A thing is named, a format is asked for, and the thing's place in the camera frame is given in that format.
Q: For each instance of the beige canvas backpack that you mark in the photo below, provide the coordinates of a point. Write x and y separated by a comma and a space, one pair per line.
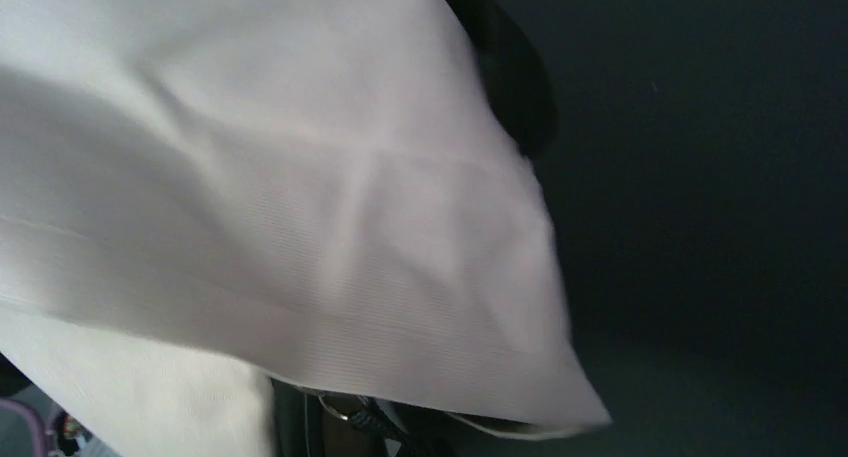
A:
202, 198

